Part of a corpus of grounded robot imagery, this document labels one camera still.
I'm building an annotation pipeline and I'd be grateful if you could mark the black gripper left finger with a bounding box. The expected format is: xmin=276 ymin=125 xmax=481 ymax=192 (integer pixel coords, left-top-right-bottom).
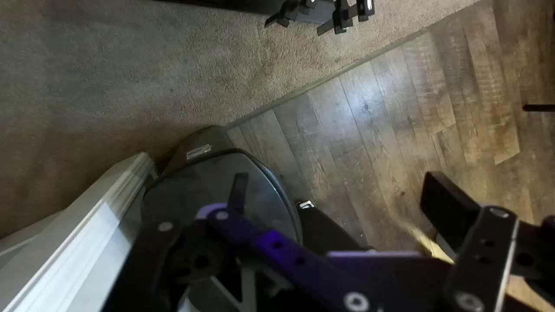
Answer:
xmin=102 ymin=171 xmax=371 ymax=312

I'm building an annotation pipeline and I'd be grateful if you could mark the black open waste bin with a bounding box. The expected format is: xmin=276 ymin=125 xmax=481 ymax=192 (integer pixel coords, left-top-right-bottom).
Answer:
xmin=141 ymin=123 xmax=305 ymax=312

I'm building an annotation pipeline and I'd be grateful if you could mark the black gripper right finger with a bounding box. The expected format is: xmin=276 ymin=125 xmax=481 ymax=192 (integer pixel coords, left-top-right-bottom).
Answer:
xmin=420 ymin=170 xmax=555 ymax=312

